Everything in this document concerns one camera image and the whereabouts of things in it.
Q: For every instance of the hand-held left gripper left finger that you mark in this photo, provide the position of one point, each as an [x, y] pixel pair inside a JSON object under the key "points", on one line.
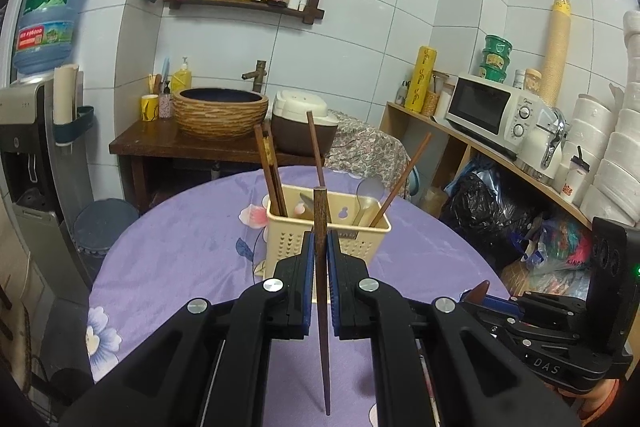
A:
{"points": [[310, 287]]}

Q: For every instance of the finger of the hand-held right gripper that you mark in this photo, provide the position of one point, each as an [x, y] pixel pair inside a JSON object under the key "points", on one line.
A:
{"points": [[495, 305], [512, 338]]}

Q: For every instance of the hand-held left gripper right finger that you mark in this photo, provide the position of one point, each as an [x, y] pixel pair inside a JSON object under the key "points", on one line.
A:
{"points": [[334, 287]]}

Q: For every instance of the brown wooden chopstick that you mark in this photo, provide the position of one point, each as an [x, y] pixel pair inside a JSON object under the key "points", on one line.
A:
{"points": [[405, 172], [481, 291], [315, 147], [265, 167], [321, 357]]}

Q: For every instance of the beige plastic utensil holder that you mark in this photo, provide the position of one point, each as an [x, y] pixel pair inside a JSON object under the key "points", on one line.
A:
{"points": [[285, 237]]}

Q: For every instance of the person's right hand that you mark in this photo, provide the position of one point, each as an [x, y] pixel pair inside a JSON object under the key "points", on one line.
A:
{"points": [[607, 399]]}

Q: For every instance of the clear plastic bag of goods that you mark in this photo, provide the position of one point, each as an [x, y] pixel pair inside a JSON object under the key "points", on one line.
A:
{"points": [[530, 277]]}

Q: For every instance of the colourful plastic bag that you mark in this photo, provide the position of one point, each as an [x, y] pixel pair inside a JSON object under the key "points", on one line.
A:
{"points": [[570, 242]]}

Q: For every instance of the black plastic bag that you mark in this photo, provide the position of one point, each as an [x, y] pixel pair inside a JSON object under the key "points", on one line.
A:
{"points": [[480, 207]]}

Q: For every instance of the blue plastic basin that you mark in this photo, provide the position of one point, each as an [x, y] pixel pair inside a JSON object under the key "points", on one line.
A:
{"points": [[416, 179]]}

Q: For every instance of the purple floral tablecloth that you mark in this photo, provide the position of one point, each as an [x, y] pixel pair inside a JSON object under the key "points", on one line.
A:
{"points": [[175, 257]]}

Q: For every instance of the white cup with black lid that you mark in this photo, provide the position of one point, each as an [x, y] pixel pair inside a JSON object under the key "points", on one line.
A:
{"points": [[577, 179]]}

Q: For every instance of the paisley floral cloth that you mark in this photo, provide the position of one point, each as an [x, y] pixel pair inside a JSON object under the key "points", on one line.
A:
{"points": [[365, 147]]}

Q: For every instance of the wooden shelf unit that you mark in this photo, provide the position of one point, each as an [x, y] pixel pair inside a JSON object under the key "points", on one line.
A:
{"points": [[450, 157]]}

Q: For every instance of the white and brown rice cooker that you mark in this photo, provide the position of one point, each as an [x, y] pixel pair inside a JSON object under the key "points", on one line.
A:
{"points": [[300, 132]]}

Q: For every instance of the stack of white bowls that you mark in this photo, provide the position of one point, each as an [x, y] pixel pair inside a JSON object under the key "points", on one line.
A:
{"points": [[620, 147]]}

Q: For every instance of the woven wash basin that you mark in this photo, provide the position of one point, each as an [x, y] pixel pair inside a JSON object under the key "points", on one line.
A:
{"points": [[220, 117]]}

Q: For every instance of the white microwave oven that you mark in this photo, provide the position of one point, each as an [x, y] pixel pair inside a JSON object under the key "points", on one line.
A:
{"points": [[480, 102]]}

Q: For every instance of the small glass bottle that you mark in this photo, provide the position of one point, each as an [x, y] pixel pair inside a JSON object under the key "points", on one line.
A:
{"points": [[401, 93]]}

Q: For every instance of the glass jar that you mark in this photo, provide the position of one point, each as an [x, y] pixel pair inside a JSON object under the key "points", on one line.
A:
{"points": [[432, 102]]}

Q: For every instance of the dark blue round bin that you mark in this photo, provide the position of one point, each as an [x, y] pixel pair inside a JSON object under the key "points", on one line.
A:
{"points": [[105, 224]]}

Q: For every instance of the dark wooden vanity table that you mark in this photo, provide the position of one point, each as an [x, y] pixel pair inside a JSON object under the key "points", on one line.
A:
{"points": [[150, 142]]}

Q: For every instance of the bronze faucet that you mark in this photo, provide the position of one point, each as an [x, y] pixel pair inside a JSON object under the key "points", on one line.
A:
{"points": [[259, 77]]}

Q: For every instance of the yellow wrapped roll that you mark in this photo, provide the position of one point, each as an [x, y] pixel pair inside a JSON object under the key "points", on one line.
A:
{"points": [[420, 77]]}

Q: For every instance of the small pink bottle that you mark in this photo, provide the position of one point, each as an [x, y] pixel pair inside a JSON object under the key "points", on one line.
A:
{"points": [[166, 107]]}

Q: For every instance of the yellow cup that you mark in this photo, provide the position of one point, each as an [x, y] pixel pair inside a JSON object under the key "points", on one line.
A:
{"points": [[150, 109]]}

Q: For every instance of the yellow pump soap bottle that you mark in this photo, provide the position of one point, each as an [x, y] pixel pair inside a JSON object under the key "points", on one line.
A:
{"points": [[181, 82]]}

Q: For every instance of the tall stack of paper cups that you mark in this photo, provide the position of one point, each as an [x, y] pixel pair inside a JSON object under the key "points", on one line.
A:
{"points": [[555, 47]]}

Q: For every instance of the water dispenser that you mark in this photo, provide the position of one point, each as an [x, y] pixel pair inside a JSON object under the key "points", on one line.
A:
{"points": [[25, 147]]}

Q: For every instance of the blue water jug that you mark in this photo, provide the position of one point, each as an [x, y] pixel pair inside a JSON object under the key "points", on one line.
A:
{"points": [[50, 17]]}

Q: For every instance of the grey blue wall holder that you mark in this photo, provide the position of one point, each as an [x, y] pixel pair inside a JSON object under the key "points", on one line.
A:
{"points": [[82, 127]]}

